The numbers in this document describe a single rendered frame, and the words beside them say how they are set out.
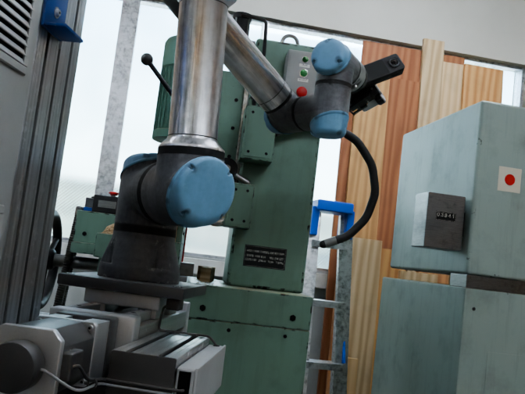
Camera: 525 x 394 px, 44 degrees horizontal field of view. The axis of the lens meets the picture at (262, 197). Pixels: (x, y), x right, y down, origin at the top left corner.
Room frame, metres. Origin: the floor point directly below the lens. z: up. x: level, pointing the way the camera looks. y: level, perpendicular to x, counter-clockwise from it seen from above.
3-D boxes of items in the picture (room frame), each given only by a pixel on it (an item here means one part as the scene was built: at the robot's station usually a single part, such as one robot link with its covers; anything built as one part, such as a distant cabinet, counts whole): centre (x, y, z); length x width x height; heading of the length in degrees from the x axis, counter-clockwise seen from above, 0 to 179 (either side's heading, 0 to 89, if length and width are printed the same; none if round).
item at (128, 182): (1.22, 0.21, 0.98); 0.13 x 0.12 x 0.14; 37
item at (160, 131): (1.92, 0.26, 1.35); 0.18 x 0.18 x 0.31
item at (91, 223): (1.90, 0.45, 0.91); 0.15 x 0.14 x 0.09; 6
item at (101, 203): (1.89, 0.45, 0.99); 0.13 x 0.11 x 0.06; 6
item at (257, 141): (1.79, 0.03, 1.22); 0.09 x 0.08 x 0.15; 96
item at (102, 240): (1.91, 0.37, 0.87); 0.61 x 0.30 x 0.06; 6
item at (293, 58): (1.81, -0.07, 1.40); 0.10 x 0.06 x 0.16; 96
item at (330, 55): (1.30, -0.12, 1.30); 0.11 x 0.08 x 0.09; 154
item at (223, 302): (1.93, 0.14, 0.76); 0.57 x 0.45 x 0.09; 96
